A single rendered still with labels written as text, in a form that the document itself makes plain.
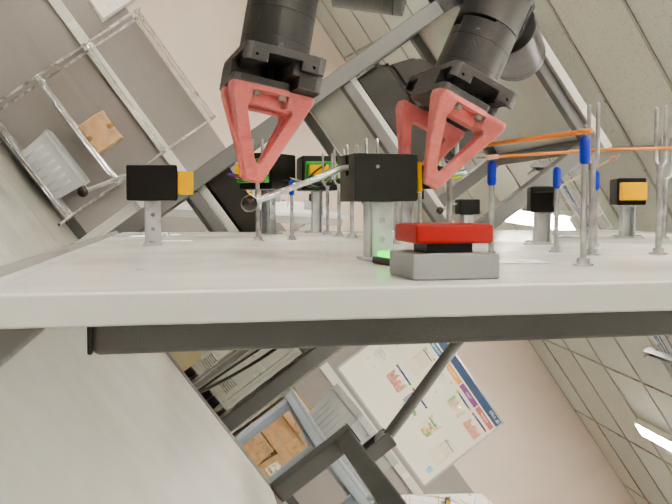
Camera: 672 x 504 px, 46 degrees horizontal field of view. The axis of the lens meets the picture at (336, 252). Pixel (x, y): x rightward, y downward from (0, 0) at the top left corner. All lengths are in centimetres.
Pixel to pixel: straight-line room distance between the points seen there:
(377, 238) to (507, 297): 23
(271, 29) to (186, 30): 774
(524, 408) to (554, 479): 100
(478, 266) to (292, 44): 25
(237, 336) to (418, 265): 16
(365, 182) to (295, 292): 24
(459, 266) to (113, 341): 25
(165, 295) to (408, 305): 13
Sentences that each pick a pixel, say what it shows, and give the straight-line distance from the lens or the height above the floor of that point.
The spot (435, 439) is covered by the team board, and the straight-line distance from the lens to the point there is 938.
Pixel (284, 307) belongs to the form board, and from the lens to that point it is 43.
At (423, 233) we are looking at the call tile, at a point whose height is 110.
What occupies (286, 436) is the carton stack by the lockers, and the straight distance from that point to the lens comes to 855.
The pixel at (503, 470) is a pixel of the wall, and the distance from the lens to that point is 987.
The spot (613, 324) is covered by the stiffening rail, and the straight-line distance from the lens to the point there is 66.
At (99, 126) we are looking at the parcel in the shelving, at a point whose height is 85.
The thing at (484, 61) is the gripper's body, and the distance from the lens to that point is 71.
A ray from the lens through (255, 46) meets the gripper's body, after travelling 61.
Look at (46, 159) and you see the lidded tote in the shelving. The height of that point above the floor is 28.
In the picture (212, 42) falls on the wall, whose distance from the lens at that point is 839.
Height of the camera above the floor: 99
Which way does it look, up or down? 7 degrees up
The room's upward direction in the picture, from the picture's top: 53 degrees clockwise
